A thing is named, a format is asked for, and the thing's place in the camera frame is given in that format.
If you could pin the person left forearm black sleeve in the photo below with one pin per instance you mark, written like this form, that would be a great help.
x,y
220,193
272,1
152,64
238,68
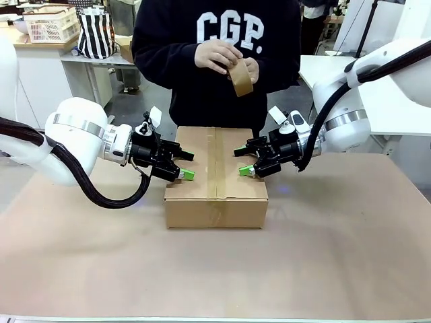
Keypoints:
x,y
279,70

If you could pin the person left hand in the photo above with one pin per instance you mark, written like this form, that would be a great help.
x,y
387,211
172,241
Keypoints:
x,y
253,70

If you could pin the person right forearm black sleeve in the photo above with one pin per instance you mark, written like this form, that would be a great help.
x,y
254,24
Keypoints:
x,y
161,67

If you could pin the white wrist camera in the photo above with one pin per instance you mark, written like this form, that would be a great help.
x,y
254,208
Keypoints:
x,y
148,124
293,122

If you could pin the white bowl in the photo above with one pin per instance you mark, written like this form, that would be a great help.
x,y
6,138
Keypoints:
x,y
21,26

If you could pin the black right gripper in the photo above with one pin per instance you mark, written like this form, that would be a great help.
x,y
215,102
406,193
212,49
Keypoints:
x,y
283,151

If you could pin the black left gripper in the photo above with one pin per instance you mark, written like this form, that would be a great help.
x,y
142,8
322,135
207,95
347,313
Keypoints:
x,y
151,154

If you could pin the black white striped bag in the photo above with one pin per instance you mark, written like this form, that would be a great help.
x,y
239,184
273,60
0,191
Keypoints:
x,y
96,33

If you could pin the white partition panel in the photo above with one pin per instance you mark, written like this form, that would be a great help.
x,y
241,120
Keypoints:
x,y
350,23

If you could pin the brown packing tape roll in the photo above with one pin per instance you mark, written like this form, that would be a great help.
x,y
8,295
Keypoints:
x,y
240,84

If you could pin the black stand pole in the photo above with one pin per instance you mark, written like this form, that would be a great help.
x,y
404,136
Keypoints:
x,y
366,27

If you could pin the person right hand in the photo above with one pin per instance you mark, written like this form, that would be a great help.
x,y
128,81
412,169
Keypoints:
x,y
215,55

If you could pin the small open cardboard box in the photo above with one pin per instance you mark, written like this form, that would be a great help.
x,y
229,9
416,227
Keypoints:
x,y
125,50

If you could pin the white side table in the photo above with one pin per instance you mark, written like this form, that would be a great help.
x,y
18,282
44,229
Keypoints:
x,y
323,70

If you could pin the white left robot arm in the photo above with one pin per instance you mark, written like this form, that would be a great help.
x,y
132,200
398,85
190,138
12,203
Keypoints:
x,y
77,134

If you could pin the white plastic lattice basket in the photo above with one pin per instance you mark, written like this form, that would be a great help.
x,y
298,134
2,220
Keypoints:
x,y
50,25

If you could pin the person in black hoodie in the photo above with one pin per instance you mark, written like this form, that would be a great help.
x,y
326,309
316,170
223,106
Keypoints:
x,y
219,101

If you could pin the white background table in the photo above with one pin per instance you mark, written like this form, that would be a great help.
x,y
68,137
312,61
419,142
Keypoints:
x,y
101,60

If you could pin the large brown cardboard box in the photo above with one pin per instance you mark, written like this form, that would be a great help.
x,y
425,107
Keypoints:
x,y
188,208

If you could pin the person in dark clothes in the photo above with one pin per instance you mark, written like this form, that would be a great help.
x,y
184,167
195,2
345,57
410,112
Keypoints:
x,y
313,27

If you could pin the wooden top white cabinet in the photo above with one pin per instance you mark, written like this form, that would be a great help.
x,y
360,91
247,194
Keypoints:
x,y
33,67

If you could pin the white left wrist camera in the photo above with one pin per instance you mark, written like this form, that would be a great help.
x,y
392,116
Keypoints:
x,y
148,124

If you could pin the brown tape strip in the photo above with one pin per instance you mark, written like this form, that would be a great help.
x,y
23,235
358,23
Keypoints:
x,y
215,161

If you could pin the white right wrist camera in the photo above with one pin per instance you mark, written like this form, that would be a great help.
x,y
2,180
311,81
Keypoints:
x,y
293,122

